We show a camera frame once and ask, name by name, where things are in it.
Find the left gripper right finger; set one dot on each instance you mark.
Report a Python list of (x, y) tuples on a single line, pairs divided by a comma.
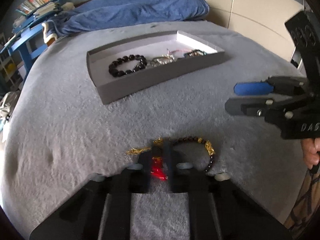
[(218, 209)]

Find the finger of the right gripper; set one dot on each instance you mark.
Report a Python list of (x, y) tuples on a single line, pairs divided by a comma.
[(283, 85), (250, 106)]

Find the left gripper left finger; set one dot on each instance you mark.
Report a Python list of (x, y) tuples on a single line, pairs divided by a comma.
[(101, 208)]

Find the silver bangle set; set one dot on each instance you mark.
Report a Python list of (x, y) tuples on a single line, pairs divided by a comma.
[(162, 60)]

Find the person's right hand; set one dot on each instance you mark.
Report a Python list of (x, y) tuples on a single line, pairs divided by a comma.
[(310, 148)]

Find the beige wardrobe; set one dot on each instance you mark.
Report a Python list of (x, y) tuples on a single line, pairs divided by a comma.
[(263, 21)]

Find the patterned trouser leg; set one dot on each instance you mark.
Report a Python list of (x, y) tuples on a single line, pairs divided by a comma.
[(305, 207)]

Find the grey bed cover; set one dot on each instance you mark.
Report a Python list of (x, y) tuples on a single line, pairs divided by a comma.
[(60, 132)]

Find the blue blanket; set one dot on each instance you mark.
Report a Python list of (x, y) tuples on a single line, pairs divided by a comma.
[(106, 14)]

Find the grey shallow cardboard box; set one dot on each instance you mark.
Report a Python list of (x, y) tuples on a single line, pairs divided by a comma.
[(127, 66)]

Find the grey bag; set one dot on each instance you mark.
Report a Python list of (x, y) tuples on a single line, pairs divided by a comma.
[(8, 104)]

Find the white shelf rack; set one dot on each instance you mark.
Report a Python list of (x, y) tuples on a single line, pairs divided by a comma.
[(10, 77)]

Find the blue desk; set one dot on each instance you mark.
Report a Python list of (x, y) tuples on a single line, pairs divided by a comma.
[(26, 31)]

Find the white plush toy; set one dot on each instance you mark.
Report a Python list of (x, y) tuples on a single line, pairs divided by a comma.
[(68, 6)]

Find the row of books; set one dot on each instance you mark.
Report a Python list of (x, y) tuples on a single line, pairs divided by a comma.
[(30, 6)]

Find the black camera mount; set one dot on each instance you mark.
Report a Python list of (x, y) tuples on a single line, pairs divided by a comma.
[(304, 30)]

